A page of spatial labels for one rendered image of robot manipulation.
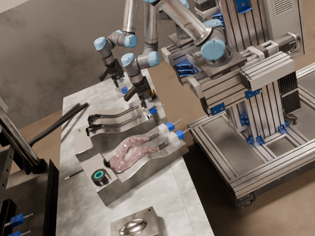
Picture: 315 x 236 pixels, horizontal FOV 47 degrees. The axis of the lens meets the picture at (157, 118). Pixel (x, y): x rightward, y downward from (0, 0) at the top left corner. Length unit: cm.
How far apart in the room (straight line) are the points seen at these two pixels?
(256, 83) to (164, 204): 81
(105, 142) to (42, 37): 238
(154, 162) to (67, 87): 285
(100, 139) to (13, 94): 257
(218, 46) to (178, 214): 80
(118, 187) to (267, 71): 98
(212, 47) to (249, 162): 104
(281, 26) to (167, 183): 115
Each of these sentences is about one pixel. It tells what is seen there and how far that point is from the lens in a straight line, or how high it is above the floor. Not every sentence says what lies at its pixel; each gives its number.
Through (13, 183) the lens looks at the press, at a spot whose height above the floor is 78.
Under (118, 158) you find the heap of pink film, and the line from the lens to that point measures 187.
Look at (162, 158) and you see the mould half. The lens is 180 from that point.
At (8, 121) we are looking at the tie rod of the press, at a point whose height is 117.
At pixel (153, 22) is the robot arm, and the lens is 191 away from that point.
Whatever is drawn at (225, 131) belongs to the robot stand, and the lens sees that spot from 283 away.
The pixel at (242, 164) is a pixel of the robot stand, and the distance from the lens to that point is 255.
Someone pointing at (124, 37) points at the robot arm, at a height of 128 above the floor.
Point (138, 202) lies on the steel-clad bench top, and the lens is 174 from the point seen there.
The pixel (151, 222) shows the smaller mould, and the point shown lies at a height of 87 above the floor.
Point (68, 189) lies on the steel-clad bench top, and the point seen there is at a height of 80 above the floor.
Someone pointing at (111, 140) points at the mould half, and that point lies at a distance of 208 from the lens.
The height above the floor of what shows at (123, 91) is 94.
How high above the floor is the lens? 202
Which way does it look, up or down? 34 degrees down
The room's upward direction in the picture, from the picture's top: 24 degrees counter-clockwise
